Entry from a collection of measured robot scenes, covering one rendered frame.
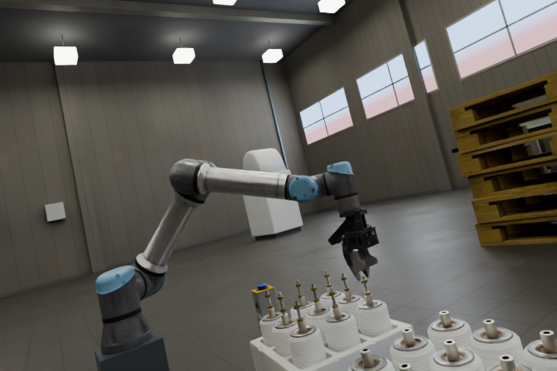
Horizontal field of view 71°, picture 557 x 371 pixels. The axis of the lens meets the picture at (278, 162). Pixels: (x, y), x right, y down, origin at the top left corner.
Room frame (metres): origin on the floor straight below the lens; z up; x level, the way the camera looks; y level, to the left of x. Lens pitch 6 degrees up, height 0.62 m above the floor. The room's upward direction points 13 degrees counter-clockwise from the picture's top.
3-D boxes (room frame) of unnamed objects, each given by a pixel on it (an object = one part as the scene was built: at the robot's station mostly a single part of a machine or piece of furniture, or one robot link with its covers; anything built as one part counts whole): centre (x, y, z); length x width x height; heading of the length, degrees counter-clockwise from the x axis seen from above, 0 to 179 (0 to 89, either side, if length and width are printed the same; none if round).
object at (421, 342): (0.90, -0.19, 0.25); 0.08 x 0.08 x 0.01
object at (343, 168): (1.23, -0.18, 0.64); 0.09 x 0.08 x 0.11; 78
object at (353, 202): (1.23, -0.18, 0.56); 0.08 x 0.08 x 0.05
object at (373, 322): (1.24, -0.17, 0.16); 0.10 x 0.10 x 0.18
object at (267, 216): (7.64, 0.33, 0.85); 0.83 x 0.74 x 1.70; 35
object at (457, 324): (0.96, -0.30, 0.25); 0.08 x 0.08 x 0.01
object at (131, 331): (1.26, 0.59, 0.35); 0.15 x 0.15 x 0.10
